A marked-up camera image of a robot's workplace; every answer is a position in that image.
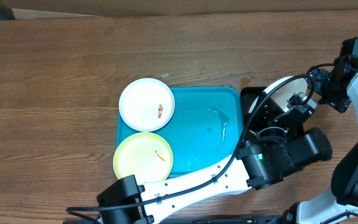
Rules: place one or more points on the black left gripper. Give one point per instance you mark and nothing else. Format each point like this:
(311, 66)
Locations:
(279, 116)

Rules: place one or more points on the cream white plate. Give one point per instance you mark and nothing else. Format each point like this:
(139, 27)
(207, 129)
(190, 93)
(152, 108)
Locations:
(281, 96)

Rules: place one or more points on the white plate with ketchup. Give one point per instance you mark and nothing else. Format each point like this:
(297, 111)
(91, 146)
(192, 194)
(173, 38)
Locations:
(146, 104)

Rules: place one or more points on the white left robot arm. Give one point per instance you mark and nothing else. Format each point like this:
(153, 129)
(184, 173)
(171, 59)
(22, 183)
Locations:
(273, 148)

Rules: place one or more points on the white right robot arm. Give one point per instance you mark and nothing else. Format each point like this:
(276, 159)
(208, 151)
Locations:
(341, 200)

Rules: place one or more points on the black tray with water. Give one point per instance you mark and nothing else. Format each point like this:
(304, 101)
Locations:
(259, 105)

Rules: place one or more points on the teal plastic tray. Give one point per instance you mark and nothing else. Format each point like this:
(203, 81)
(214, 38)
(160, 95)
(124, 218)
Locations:
(204, 128)

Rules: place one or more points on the small tape scrap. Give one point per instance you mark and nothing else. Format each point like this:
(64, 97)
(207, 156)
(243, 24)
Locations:
(165, 75)

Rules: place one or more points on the yellow plate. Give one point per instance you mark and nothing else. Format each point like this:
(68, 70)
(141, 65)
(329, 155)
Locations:
(147, 156)

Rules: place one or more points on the cardboard panel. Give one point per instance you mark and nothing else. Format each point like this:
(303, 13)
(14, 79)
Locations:
(178, 7)

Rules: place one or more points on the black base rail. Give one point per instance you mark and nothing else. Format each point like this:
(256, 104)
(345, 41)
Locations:
(253, 220)

